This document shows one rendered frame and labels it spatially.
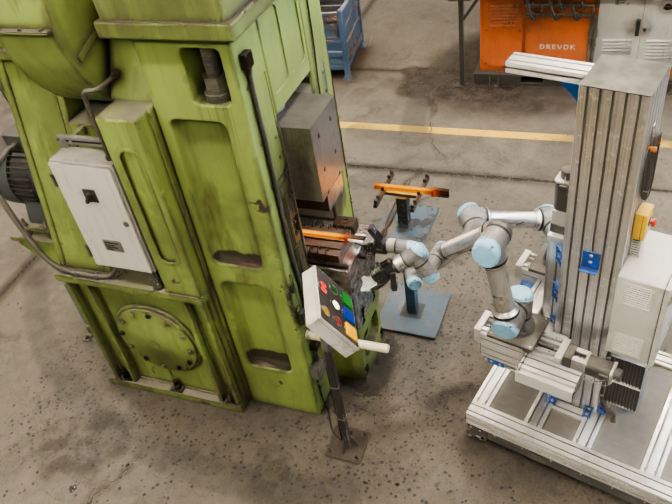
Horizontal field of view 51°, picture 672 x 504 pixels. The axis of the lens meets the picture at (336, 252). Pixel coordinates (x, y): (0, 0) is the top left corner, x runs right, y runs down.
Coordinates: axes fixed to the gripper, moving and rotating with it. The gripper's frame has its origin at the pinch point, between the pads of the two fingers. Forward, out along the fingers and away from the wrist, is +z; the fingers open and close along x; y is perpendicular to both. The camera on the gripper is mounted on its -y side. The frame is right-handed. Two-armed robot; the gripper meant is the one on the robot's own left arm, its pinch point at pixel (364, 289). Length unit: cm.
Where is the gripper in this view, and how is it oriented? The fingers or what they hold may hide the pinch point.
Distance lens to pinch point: 325.9
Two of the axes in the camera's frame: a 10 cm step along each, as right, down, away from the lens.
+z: -7.9, 5.1, 3.5
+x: 0.9, 6.5, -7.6
